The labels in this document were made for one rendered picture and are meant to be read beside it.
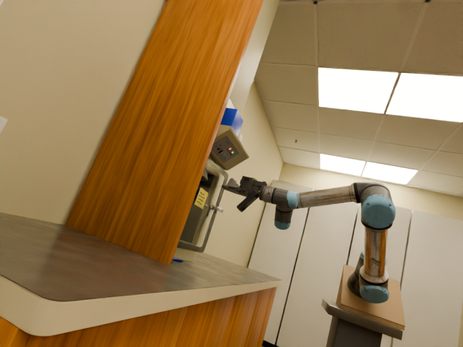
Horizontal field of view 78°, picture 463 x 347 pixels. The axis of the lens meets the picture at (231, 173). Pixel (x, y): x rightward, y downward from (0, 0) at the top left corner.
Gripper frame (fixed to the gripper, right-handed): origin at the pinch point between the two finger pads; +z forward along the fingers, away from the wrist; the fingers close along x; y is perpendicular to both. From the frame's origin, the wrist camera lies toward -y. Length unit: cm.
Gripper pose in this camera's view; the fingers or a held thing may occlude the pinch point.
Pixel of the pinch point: (223, 188)
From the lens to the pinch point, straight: 136.9
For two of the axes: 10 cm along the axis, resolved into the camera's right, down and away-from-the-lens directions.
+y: 3.0, -9.2, 2.4
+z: -9.1, -2.0, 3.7
